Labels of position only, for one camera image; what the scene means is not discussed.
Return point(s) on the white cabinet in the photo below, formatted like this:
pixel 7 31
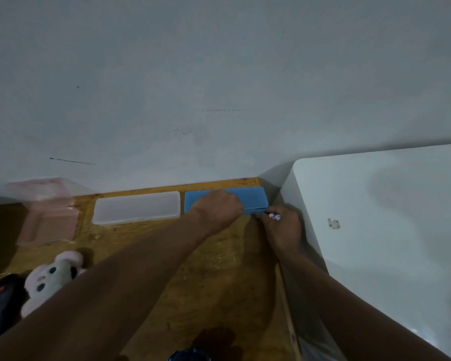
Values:
pixel 379 206

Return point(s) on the red white blue battery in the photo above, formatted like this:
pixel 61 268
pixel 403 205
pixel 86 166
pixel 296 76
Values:
pixel 274 216

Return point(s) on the pink transparent case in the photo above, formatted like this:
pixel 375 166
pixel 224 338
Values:
pixel 49 225

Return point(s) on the pink flower plush toy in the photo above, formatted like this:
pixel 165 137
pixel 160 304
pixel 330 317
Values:
pixel 49 278

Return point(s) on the black remote control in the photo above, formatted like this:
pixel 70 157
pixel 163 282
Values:
pixel 2 300

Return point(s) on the person's left hand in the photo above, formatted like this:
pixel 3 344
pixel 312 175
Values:
pixel 220 210

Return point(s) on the blue toy car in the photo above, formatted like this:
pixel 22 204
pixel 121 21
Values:
pixel 188 356

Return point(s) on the clear plastic case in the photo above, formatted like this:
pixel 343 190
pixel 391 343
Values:
pixel 135 208

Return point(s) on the person's right forearm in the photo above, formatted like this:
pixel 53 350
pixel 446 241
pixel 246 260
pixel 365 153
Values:
pixel 353 315

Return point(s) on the person's right hand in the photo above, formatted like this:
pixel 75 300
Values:
pixel 285 233

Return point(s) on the blue plastic case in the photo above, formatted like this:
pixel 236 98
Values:
pixel 255 199

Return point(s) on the person's left forearm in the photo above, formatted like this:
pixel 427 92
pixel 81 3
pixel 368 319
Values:
pixel 97 297

